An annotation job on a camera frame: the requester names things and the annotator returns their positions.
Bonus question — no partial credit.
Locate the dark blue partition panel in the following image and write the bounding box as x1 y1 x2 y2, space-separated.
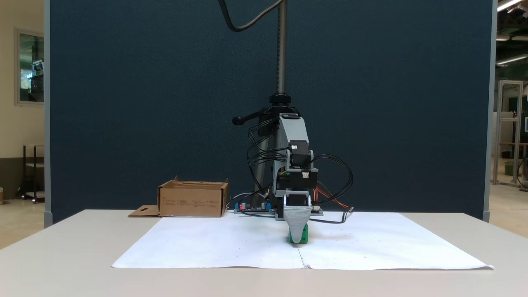
43 0 497 229

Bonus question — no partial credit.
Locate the white paper sheet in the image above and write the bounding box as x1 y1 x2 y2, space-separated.
111 212 495 271

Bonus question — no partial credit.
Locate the orange red wire bundle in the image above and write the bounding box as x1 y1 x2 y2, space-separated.
316 186 351 209

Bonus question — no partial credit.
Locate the blue power circuit board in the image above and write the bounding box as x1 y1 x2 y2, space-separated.
234 201 275 215

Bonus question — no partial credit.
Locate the framed wall window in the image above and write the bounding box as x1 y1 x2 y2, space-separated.
14 28 45 107

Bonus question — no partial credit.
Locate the black power cable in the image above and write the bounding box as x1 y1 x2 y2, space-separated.
307 206 354 224

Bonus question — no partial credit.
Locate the green die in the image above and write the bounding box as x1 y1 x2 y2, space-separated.
288 223 309 244

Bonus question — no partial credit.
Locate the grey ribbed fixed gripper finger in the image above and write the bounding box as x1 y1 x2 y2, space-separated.
284 207 312 243

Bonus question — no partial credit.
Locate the thick black tripod cable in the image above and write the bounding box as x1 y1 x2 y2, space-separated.
218 0 285 33

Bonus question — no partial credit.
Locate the long black motor cable bundle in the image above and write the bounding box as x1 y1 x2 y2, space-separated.
247 118 291 196

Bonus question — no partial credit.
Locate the black shelf cart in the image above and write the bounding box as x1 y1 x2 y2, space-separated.
16 144 45 204

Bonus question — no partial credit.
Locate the brown cardboard box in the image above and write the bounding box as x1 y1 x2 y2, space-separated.
128 176 230 218

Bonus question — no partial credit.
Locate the black camera tripod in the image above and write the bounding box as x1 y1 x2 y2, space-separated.
232 0 306 207

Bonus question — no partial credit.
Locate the black wrist motor cable loop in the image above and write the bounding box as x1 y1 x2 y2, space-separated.
307 154 354 207

